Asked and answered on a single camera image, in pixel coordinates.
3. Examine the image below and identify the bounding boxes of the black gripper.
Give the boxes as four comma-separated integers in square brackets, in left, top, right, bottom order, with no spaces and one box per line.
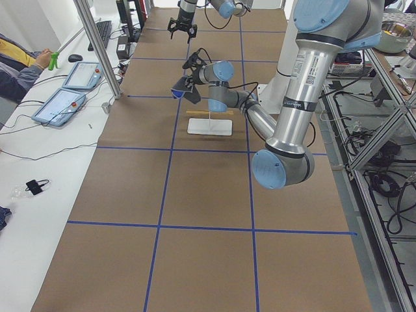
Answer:
[167,12,198,44]
[185,70,200,90]

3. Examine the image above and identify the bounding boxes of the grey towel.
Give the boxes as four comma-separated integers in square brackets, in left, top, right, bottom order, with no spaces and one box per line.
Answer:
[171,76,201,104]

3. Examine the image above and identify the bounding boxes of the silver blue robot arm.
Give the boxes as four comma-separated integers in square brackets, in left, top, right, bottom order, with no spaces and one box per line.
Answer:
[172,1,384,189]
[167,0,253,44]

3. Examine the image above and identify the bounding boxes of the person forearm grey sleeve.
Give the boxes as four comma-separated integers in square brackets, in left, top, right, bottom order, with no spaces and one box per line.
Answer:
[1,63,42,103]

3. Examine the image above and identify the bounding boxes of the left wooden rack rod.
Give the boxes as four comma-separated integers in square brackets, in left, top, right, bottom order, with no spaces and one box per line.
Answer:
[186,110,234,116]

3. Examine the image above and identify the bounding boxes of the white towel rack base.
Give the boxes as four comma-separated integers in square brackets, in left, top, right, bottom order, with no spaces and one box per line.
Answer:
[187,118,233,137]

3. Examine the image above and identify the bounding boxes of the person's hand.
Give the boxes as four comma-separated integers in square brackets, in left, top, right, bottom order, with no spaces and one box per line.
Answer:
[36,49,53,69]

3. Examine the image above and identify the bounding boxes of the black power adapter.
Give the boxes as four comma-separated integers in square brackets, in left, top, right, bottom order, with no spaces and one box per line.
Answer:
[116,35,131,60]

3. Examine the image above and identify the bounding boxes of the black keyboard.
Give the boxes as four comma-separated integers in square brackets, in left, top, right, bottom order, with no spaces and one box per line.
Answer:
[96,20,112,49]

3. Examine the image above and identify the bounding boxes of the far blue teach pendant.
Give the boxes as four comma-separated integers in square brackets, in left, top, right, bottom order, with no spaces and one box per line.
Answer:
[62,62,102,91]

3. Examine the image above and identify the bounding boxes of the blue teach pendant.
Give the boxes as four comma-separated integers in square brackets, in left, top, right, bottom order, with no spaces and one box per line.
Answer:
[31,88,86,127]
[62,62,102,91]

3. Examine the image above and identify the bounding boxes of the black computer mouse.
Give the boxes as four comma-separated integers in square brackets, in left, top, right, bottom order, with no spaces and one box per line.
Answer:
[68,54,83,62]

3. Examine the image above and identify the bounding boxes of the green plastic clamp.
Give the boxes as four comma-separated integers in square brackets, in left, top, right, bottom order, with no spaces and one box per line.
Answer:
[48,52,60,71]

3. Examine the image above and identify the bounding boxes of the near blue teach pendant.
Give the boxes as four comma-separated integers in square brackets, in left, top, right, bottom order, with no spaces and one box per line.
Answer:
[31,88,86,127]

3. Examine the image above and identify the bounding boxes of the small black device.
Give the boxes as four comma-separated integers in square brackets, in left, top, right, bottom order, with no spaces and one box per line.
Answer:
[25,179,50,196]

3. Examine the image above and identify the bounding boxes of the steel bowl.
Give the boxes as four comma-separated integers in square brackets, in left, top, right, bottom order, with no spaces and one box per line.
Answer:
[375,21,414,54]

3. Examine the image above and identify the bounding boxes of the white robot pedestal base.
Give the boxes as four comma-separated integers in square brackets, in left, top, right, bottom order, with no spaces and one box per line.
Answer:
[258,1,298,114]

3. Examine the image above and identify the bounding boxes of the aluminium frame post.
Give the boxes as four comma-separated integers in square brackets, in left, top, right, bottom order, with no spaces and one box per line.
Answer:
[73,0,122,99]

